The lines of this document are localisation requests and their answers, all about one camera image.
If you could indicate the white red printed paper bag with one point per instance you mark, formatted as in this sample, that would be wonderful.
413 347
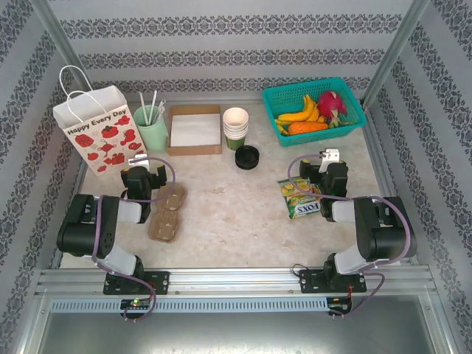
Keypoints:
107 144

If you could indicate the brown pulp cup carrier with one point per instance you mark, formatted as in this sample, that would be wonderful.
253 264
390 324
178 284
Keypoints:
167 221

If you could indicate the stack of paper cups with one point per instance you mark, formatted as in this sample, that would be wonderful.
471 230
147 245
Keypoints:
236 121

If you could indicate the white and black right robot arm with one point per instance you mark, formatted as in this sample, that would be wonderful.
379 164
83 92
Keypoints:
383 228

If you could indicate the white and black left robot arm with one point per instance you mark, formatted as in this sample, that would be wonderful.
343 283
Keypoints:
79 228

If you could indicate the green yellow candy bag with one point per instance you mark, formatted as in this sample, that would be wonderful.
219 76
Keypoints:
300 203

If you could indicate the mint green straw holder cup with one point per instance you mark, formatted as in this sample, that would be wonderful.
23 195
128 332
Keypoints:
151 136

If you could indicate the brown cardboard napkin box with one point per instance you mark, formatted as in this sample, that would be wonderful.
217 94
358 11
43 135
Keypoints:
195 150

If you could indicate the orange carrot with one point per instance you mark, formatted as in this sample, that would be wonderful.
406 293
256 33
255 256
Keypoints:
308 128

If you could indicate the yellow banana bunch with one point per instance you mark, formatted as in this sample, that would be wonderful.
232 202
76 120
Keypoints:
300 115

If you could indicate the pink dragon fruit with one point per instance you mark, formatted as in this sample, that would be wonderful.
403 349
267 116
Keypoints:
332 105

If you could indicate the teal plastic basket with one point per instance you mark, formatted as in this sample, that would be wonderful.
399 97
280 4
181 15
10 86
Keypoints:
291 97

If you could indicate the small circuit board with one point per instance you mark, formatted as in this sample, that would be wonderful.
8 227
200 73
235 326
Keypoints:
134 304

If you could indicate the grey metal shelf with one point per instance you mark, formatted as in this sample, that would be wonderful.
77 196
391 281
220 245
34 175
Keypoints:
236 333

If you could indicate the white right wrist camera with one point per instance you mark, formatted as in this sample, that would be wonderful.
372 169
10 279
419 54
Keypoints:
331 156

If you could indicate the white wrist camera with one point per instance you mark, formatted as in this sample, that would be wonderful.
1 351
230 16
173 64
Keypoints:
331 156
139 160

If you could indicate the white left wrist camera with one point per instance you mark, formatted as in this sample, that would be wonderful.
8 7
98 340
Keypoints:
139 160

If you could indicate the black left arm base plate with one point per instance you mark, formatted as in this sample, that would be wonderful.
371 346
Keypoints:
158 282

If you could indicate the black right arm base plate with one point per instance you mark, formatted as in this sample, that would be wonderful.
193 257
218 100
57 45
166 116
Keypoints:
309 282

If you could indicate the aluminium mounting rail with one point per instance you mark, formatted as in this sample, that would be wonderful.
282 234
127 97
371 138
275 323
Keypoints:
228 276

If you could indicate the aluminium frame post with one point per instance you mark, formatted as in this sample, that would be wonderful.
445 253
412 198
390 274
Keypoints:
398 44
55 33

